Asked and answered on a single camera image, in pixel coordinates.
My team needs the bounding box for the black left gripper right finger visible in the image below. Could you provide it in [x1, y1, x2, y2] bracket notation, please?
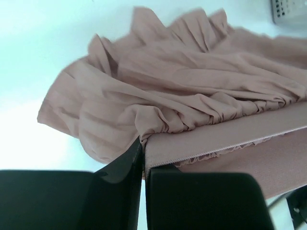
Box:
[146, 165, 274, 230]

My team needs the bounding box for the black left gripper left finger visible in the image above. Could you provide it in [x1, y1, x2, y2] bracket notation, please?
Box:
[0, 140, 143, 230]

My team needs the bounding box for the pink pleated skirt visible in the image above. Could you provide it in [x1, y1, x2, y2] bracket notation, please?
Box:
[37, 7, 307, 198]

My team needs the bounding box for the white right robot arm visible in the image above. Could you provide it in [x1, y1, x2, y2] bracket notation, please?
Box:
[266, 186, 307, 230]

